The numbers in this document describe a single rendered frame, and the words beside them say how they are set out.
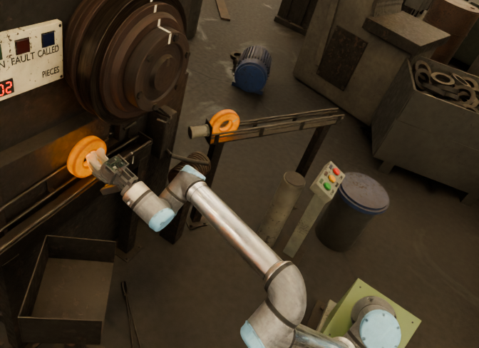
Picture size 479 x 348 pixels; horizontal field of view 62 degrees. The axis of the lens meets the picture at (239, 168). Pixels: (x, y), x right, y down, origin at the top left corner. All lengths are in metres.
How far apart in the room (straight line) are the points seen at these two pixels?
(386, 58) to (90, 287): 3.06
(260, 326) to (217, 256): 1.10
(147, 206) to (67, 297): 0.36
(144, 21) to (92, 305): 0.86
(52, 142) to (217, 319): 1.15
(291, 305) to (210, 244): 1.17
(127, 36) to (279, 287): 0.84
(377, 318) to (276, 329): 0.58
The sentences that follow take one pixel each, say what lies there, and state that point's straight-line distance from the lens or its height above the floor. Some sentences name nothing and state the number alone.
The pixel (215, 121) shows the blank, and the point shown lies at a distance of 1.85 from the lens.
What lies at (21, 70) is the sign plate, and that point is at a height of 1.13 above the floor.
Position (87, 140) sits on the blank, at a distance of 1.43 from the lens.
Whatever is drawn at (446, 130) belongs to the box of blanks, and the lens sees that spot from 3.28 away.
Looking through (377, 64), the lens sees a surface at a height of 0.57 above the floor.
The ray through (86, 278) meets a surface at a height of 0.60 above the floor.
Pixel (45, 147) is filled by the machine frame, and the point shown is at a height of 0.86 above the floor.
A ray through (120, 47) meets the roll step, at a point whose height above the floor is 1.21.
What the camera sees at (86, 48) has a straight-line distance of 1.24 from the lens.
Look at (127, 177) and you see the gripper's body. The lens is 1.38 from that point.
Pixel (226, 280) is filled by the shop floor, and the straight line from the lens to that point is 2.17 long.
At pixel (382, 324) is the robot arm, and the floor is 0.55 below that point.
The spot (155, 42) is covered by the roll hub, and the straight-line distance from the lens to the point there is 1.25.
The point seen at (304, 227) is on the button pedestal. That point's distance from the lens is 2.20.
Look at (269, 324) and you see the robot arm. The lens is 1.19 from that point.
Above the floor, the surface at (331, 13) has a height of 0.76.
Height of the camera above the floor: 1.77
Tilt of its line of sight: 39 degrees down
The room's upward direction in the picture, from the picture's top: 20 degrees clockwise
